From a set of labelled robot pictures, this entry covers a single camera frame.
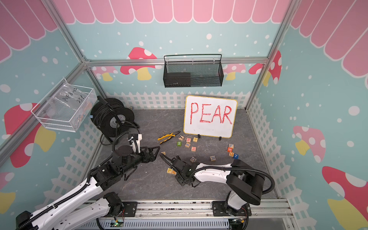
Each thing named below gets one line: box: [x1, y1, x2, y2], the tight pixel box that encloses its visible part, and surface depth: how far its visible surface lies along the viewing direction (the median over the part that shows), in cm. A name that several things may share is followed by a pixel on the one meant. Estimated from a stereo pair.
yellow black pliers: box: [157, 130, 182, 145], surface depth 105 cm
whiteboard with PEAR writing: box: [183, 95, 238, 138], surface depth 99 cm
